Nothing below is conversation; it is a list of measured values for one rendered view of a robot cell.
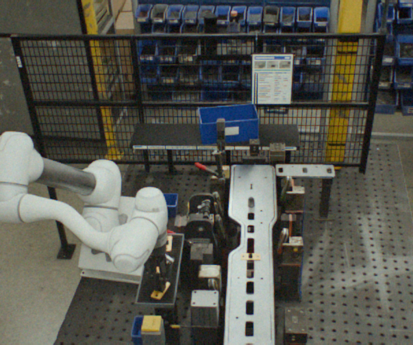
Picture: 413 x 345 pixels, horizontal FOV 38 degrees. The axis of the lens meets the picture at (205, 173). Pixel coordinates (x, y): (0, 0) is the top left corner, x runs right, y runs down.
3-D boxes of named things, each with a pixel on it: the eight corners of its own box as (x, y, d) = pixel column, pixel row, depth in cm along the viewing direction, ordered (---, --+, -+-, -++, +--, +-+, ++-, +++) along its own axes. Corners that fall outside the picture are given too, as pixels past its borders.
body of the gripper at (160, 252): (138, 244, 201) (141, 263, 206) (160, 250, 198) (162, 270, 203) (148, 230, 206) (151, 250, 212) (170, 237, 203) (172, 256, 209)
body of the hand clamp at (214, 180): (224, 237, 305) (223, 183, 284) (211, 237, 305) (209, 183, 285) (225, 230, 310) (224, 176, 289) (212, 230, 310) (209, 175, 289)
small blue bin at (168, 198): (177, 219, 318) (176, 206, 313) (159, 218, 319) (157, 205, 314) (179, 206, 327) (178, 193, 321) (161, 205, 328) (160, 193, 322)
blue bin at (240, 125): (259, 139, 317) (259, 118, 309) (201, 145, 315) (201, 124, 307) (253, 123, 330) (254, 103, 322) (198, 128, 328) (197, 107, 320)
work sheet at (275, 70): (292, 105, 321) (295, 52, 303) (250, 105, 323) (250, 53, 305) (292, 103, 323) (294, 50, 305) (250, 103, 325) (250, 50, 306)
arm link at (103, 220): (87, 249, 278) (68, 247, 256) (91, 210, 281) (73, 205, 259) (120, 252, 275) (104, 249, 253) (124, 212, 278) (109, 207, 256)
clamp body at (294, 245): (302, 304, 268) (307, 248, 248) (274, 303, 269) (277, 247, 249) (301, 289, 276) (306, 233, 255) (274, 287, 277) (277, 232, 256)
